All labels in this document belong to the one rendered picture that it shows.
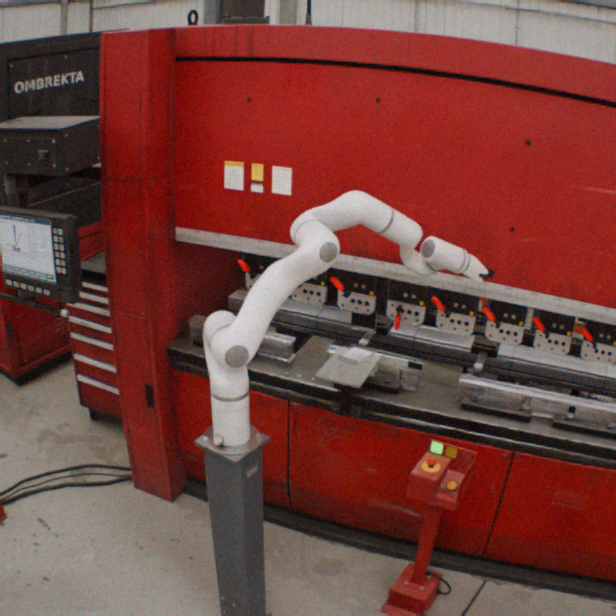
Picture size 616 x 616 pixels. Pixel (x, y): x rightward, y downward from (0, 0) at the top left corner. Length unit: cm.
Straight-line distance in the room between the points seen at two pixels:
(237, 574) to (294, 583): 57
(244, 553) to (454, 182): 153
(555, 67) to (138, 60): 157
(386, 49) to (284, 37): 40
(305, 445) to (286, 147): 125
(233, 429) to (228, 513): 35
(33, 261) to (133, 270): 47
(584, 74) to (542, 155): 35
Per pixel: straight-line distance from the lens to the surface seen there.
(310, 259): 193
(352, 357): 275
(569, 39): 649
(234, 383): 209
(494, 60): 235
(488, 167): 242
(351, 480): 301
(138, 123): 272
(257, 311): 199
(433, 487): 251
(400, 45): 241
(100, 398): 400
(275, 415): 297
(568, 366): 296
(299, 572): 315
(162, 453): 333
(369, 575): 316
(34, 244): 275
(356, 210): 200
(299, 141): 261
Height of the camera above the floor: 232
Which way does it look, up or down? 25 degrees down
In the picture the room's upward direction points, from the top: 2 degrees clockwise
